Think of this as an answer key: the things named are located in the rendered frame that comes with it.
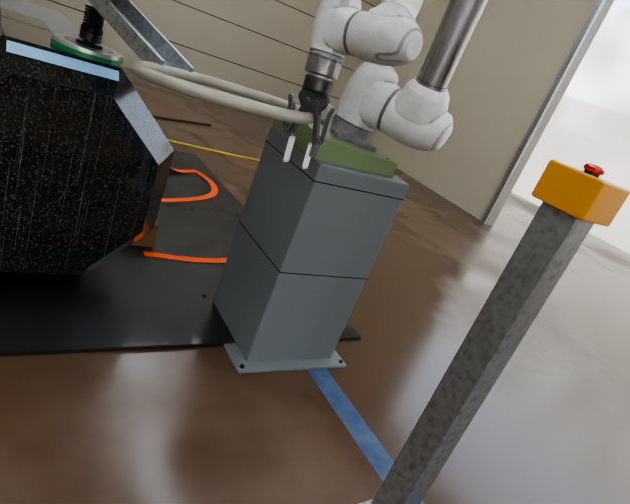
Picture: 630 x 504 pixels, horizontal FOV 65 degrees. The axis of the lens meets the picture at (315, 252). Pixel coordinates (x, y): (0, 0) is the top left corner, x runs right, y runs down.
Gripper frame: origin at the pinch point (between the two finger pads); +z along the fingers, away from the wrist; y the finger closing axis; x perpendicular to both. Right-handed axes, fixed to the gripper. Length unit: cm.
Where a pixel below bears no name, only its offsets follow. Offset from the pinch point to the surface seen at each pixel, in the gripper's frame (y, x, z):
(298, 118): -0.5, 9.0, -9.5
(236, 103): 9.7, 22.9, -9.3
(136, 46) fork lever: 56, -1, -13
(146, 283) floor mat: 60, -38, 77
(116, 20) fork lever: 66, -4, -18
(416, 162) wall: 20, -578, 43
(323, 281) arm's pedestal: -10, -38, 47
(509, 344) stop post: -65, 20, 21
